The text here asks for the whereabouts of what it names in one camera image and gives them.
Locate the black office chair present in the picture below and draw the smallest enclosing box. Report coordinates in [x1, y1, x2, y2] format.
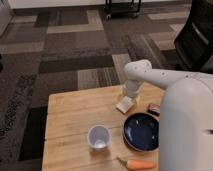
[174, 0, 213, 74]

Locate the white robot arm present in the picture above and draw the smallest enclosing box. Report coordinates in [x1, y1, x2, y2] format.
[123, 60, 213, 171]

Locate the orange carrot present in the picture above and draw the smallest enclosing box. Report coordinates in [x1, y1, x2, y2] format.
[117, 158, 157, 170]

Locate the black rolling cart base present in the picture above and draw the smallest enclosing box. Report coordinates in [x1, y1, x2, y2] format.
[103, 0, 142, 19]

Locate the white ceramic cup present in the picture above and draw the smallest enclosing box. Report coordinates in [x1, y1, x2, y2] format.
[87, 125, 111, 150]

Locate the white sponge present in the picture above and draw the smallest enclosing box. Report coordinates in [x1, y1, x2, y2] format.
[116, 96, 136, 114]

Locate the small dark red box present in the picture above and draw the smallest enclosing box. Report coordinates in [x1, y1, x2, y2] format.
[147, 103, 160, 116]

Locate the dark blue plate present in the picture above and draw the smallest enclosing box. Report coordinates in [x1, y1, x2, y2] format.
[123, 113, 159, 151]

